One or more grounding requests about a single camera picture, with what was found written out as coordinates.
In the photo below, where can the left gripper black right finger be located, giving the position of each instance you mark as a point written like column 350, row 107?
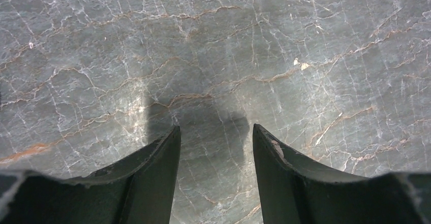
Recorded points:
column 294, row 188

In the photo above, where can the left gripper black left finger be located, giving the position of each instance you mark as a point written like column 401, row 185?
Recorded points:
column 138, row 188

